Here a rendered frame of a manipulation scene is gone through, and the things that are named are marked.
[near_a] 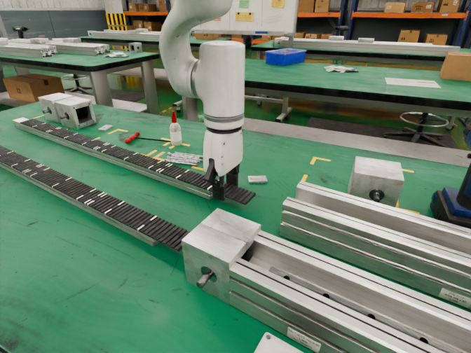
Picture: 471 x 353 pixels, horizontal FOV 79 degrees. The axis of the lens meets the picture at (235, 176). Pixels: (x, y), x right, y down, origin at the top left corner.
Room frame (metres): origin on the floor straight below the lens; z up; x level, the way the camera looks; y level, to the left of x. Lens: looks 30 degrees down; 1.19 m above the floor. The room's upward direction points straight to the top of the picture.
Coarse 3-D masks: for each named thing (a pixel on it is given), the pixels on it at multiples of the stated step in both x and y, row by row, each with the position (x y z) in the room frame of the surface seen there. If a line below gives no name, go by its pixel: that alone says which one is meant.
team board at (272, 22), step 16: (240, 0) 3.51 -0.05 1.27; (256, 0) 3.43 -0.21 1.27; (272, 0) 3.36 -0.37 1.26; (288, 0) 3.29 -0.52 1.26; (224, 16) 3.59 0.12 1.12; (240, 16) 3.51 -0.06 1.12; (256, 16) 3.43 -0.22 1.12; (272, 16) 3.36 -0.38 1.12; (288, 16) 3.28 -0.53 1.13; (192, 32) 3.70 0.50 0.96; (208, 32) 3.60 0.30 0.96; (224, 32) 3.58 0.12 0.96; (240, 32) 3.50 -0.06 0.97; (256, 32) 3.36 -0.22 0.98; (272, 32) 3.35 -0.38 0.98; (288, 32) 3.27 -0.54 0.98; (288, 112) 3.35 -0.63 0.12
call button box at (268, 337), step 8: (264, 336) 0.20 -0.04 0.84; (272, 336) 0.20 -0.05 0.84; (264, 344) 0.20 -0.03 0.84; (272, 344) 0.20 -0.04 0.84; (280, 344) 0.20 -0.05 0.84; (288, 344) 0.20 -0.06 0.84; (256, 352) 0.19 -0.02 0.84; (264, 352) 0.19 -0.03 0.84; (272, 352) 0.19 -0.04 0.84; (280, 352) 0.19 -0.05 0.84; (288, 352) 0.19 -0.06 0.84; (296, 352) 0.19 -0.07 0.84
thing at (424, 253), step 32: (320, 192) 0.49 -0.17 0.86; (288, 224) 0.45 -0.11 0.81; (320, 224) 0.42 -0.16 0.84; (352, 224) 0.39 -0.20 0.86; (384, 224) 0.42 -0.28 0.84; (416, 224) 0.39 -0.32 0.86; (448, 224) 0.39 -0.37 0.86; (352, 256) 0.38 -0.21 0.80; (384, 256) 0.35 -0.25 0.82; (416, 256) 0.34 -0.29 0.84; (448, 256) 0.31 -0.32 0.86; (416, 288) 0.32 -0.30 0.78; (448, 288) 0.30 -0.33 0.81
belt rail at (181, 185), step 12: (24, 120) 1.08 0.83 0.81; (36, 132) 1.00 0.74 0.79; (72, 144) 0.89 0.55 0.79; (96, 156) 0.82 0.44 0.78; (108, 156) 0.78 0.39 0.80; (132, 168) 0.73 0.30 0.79; (144, 168) 0.70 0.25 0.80; (168, 180) 0.66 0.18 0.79; (192, 192) 0.61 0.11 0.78; (204, 192) 0.60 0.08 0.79
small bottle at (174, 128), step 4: (172, 112) 0.92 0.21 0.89; (172, 116) 0.92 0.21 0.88; (172, 120) 0.92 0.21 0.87; (176, 120) 0.92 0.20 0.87; (172, 124) 0.91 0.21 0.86; (176, 124) 0.91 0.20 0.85; (172, 128) 0.91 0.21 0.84; (176, 128) 0.91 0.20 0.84; (180, 128) 0.92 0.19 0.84; (172, 132) 0.90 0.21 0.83; (176, 132) 0.91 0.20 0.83; (180, 132) 0.92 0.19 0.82; (172, 136) 0.91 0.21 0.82; (176, 136) 0.90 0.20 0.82; (180, 136) 0.92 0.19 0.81; (172, 140) 0.91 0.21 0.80; (176, 140) 0.90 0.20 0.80; (180, 140) 0.91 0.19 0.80; (172, 144) 0.91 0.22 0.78; (176, 144) 0.90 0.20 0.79; (180, 144) 0.91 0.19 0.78
